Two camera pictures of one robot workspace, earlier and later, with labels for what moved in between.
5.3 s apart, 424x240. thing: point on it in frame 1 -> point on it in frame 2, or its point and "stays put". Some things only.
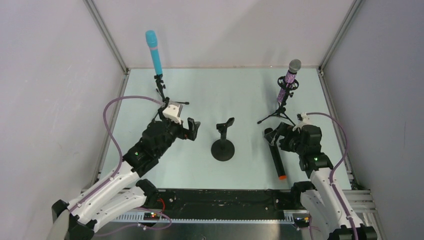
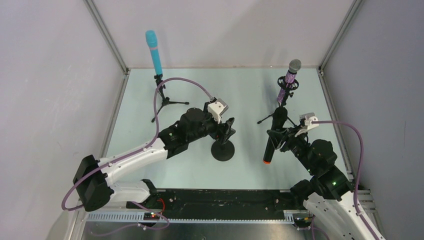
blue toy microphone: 151,38 stays put
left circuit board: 151,216 stays put
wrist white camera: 172,111 -> 217,108
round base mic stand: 223,149 stays put
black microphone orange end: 269,136 -> 280,117
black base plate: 223,203 stays put
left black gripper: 184,128 -> 219,127
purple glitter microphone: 294,66 stays put
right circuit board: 302,221 stays put
